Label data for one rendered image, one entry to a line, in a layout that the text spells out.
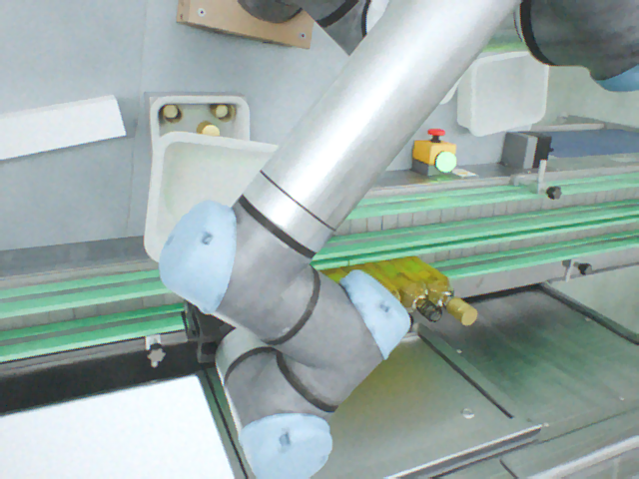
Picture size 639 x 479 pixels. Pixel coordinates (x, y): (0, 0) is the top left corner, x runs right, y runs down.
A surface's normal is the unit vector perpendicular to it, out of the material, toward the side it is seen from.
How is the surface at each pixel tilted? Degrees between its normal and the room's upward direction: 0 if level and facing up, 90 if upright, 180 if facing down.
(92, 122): 0
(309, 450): 9
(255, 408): 81
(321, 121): 66
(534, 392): 90
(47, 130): 0
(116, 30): 0
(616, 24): 60
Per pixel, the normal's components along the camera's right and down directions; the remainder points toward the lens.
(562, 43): -0.70, 0.70
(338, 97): -0.47, -0.30
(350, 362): 0.25, 0.47
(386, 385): 0.04, -0.93
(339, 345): 0.41, 0.33
